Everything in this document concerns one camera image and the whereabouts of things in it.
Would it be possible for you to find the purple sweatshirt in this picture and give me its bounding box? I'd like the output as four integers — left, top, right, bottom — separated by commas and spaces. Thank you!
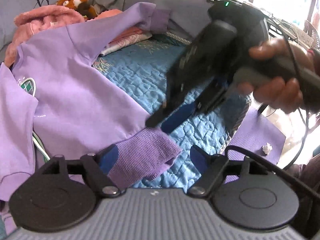
0, 2, 183, 235

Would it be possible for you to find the person's right hand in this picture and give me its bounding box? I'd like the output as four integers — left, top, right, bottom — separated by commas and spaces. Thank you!
238, 38, 319, 114

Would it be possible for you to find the blue gold patterned quilt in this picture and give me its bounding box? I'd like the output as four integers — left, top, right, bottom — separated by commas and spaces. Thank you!
93, 34, 251, 189

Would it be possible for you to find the grey cloth on armrest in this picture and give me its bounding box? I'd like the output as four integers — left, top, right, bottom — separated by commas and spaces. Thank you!
89, 0, 212, 41

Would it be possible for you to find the crumpled white tissue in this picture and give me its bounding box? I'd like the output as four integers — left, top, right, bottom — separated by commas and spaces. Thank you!
261, 142, 273, 155

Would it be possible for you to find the folded white floral cloth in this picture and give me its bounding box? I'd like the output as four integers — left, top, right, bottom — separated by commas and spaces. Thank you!
100, 33, 152, 56

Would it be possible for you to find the folded pink towel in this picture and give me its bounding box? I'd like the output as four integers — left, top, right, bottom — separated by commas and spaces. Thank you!
94, 9, 144, 47

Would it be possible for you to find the red panda plush toy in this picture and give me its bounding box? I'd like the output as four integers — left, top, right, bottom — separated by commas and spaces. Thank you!
56, 0, 98, 20

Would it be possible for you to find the pink fleece garment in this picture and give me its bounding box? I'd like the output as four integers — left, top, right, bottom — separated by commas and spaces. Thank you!
4, 5, 85, 67

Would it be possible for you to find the black cable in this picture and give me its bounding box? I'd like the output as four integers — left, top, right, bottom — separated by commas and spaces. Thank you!
223, 17, 320, 201

